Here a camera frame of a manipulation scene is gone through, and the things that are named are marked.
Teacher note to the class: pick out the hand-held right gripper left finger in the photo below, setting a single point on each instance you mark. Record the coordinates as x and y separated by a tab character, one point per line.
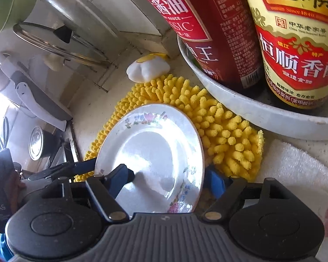
122	175

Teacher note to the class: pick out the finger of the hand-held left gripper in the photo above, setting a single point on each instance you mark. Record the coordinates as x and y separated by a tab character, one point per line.
82	166

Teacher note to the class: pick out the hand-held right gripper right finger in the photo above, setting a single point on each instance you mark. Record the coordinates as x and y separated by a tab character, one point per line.
215	182

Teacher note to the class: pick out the white floral plate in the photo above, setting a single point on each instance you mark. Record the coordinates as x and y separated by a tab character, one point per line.
147	152

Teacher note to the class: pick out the person's left hand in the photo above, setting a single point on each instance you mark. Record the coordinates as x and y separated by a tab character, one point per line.
18	188

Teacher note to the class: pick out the small steel pot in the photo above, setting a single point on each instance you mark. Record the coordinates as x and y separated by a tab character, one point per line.
37	142

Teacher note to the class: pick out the yellow chenille cloth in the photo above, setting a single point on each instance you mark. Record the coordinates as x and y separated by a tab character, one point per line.
221	131

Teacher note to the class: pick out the white round condiment rack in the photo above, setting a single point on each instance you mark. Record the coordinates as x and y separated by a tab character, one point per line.
248	109

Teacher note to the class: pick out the white towel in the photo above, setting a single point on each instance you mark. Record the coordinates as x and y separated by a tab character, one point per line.
298	161

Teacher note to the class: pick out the white yellow egg-shaped toy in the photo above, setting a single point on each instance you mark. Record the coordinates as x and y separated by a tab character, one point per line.
144	68

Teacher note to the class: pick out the glass pot lid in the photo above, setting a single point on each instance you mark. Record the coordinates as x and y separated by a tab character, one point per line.
38	36

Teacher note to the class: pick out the yellow red label vinegar bottle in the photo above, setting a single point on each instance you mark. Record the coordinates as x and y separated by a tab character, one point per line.
298	46

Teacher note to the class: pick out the red label soy sauce bottle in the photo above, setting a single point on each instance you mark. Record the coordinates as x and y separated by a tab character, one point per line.
185	24

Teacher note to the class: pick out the large steel pot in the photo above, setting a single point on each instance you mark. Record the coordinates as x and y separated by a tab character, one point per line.
76	2

